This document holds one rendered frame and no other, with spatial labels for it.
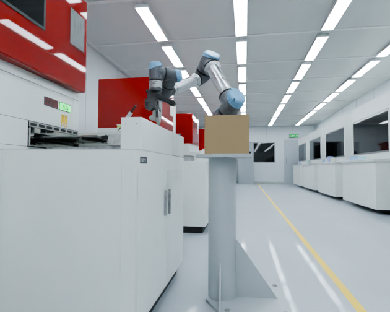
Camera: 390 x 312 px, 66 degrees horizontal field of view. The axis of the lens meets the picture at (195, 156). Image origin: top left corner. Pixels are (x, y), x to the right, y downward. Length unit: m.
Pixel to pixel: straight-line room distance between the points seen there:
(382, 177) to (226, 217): 4.24
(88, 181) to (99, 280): 0.41
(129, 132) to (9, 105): 0.58
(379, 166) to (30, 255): 5.11
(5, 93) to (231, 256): 1.38
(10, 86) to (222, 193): 1.16
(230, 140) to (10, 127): 1.07
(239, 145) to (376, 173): 4.19
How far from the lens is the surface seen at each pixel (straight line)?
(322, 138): 9.88
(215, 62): 2.03
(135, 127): 1.31
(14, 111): 1.64
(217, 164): 1.67
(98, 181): 1.30
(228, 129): 1.65
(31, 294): 1.55
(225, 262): 1.75
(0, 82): 1.60
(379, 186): 5.67
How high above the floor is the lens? 0.74
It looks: 2 degrees up
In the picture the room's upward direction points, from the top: straight up
